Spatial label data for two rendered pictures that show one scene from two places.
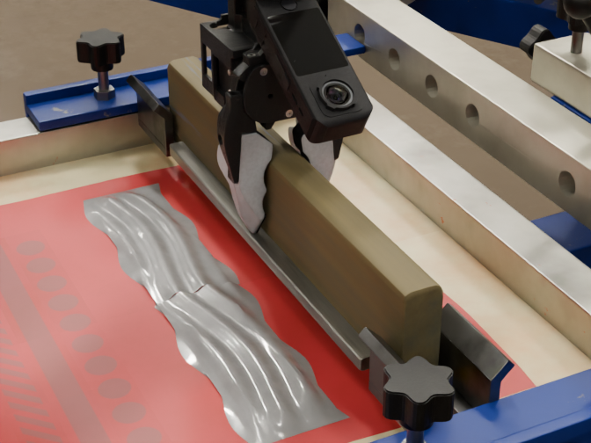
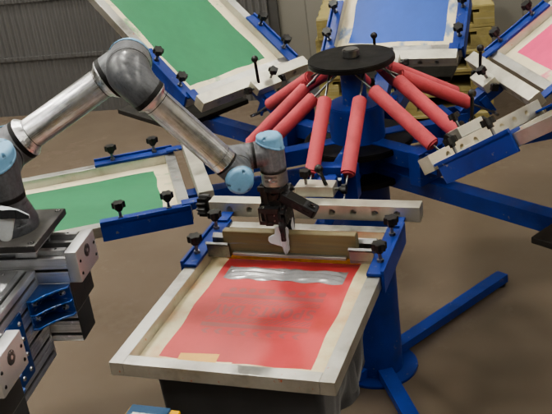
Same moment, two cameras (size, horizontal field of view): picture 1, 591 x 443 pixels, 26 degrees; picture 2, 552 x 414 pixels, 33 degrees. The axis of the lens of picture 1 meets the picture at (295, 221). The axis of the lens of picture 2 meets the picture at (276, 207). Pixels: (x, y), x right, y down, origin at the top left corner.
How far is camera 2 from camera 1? 2.07 m
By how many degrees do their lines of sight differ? 38
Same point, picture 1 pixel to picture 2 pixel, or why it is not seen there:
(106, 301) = (270, 286)
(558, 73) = (306, 190)
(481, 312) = not seen: hidden behind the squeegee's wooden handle
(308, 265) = (312, 250)
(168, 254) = (265, 273)
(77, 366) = (287, 296)
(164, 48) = not seen: outside the picture
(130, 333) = (286, 287)
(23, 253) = (234, 291)
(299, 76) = (303, 204)
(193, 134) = (241, 245)
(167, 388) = (310, 287)
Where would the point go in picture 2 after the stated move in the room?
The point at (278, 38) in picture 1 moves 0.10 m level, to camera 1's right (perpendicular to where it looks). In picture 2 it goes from (292, 200) to (316, 186)
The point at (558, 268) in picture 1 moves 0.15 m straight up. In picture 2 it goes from (348, 228) to (344, 183)
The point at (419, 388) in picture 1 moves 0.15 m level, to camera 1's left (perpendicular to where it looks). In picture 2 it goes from (381, 243) to (345, 266)
